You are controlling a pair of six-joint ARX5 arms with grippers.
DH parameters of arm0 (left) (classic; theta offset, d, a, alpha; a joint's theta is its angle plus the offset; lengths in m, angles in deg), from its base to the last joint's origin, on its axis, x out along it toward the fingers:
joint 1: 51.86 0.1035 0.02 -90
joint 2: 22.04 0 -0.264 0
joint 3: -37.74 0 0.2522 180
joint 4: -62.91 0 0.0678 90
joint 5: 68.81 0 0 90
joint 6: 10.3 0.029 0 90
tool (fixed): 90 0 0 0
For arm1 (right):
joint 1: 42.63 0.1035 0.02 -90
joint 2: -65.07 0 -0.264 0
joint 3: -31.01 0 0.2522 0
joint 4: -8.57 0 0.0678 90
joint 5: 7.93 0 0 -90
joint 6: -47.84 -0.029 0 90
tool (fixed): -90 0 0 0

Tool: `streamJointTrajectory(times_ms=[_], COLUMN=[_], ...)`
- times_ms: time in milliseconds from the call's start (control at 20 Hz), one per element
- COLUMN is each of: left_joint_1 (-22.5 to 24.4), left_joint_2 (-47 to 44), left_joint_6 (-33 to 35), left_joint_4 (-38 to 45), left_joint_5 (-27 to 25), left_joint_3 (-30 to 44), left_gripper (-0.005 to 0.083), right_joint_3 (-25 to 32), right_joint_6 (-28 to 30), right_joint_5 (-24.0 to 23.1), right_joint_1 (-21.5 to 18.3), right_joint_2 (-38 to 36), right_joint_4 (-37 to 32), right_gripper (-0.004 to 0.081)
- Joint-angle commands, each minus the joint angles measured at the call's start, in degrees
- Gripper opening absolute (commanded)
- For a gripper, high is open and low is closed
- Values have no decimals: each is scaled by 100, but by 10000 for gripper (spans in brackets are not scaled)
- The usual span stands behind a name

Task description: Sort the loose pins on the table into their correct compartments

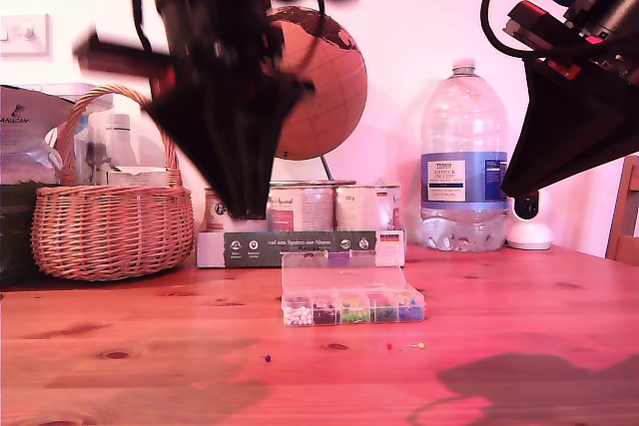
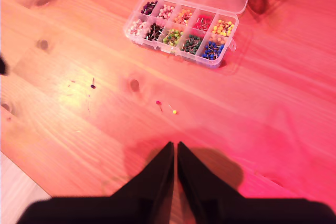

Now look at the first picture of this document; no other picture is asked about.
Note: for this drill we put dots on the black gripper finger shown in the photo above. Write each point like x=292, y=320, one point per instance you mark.
x=209, y=136
x=279, y=112
x=564, y=131

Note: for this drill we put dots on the yellow-headed pin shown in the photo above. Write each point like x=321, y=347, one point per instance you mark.
x=421, y=345

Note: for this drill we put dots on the cork globe on stand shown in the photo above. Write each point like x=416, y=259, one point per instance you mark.
x=324, y=112

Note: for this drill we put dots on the tin can with black label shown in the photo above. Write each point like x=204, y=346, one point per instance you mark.
x=212, y=211

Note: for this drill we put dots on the white carton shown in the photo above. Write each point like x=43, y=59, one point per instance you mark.
x=137, y=176

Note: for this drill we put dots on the white plastic bottle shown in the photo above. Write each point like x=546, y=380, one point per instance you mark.
x=121, y=141

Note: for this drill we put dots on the tin can with red label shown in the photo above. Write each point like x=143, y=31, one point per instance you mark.
x=299, y=209

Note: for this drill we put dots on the large clear water bottle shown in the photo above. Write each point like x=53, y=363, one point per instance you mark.
x=461, y=146

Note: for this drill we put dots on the wooden chair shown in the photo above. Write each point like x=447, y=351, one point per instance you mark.
x=624, y=226

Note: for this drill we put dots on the clear plastic container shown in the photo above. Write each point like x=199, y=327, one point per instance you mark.
x=95, y=127

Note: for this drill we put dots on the tin can with white label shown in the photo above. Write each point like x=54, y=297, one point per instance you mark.
x=393, y=209
x=359, y=209

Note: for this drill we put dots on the cardboard can tray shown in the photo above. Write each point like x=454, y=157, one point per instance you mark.
x=299, y=244

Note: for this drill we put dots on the clear plastic pin organizer box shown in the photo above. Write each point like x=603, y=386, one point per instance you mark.
x=339, y=271

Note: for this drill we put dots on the dark pet food bag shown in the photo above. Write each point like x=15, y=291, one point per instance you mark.
x=20, y=136

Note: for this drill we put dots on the red-headed pin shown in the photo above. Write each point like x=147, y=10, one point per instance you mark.
x=388, y=346

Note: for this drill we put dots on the small white round camera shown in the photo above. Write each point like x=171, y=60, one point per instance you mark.
x=529, y=236

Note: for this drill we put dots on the white light switch plate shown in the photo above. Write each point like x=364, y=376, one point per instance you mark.
x=25, y=37

